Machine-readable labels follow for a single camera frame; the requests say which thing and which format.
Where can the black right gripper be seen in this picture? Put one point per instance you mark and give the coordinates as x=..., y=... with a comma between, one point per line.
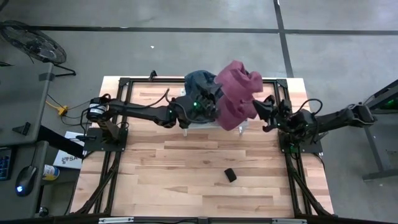
x=283, y=115

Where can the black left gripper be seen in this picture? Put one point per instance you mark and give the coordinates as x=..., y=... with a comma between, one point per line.
x=210, y=107

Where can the blue denim baseball cap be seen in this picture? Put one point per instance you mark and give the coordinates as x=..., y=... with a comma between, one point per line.
x=197, y=82

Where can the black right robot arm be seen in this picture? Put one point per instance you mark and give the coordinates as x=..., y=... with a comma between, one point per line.
x=335, y=119

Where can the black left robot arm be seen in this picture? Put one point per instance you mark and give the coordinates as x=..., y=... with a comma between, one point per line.
x=136, y=112

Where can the white perforated metal rack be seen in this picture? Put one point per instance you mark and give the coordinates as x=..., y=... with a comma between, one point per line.
x=205, y=125

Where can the small black block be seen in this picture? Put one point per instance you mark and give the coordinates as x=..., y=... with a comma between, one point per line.
x=230, y=175

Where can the computer tower with green lights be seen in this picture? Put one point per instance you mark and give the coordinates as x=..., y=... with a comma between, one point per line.
x=391, y=103

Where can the yellow power plug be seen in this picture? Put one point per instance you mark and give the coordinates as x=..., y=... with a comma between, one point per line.
x=63, y=109

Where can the white printed cardboard box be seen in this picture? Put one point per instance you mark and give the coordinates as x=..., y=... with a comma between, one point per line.
x=66, y=158

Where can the black desk bar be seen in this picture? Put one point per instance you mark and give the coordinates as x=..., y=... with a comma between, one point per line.
x=59, y=141

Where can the white and yellow can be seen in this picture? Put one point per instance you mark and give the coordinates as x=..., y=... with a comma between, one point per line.
x=49, y=172

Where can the black floor fan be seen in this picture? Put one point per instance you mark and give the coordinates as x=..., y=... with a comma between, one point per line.
x=34, y=43

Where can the grey desk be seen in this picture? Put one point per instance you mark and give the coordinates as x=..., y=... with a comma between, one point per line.
x=21, y=99

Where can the small black round object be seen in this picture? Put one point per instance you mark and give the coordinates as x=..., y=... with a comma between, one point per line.
x=43, y=211

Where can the black computer mouse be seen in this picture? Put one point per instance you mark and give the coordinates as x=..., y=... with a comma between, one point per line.
x=26, y=179

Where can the black keyboard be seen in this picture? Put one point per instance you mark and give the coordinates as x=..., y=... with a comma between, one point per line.
x=4, y=163

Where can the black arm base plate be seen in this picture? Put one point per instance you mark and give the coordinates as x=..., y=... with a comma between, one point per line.
x=93, y=144
x=312, y=149

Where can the black aluminium table frame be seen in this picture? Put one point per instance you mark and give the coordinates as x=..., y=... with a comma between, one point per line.
x=143, y=80

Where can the silver edge bracket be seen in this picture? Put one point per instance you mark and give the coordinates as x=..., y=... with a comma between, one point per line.
x=115, y=220
x=289, y=221

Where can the black wedge bracket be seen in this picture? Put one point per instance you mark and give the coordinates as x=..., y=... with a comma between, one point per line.
x=22, y=128

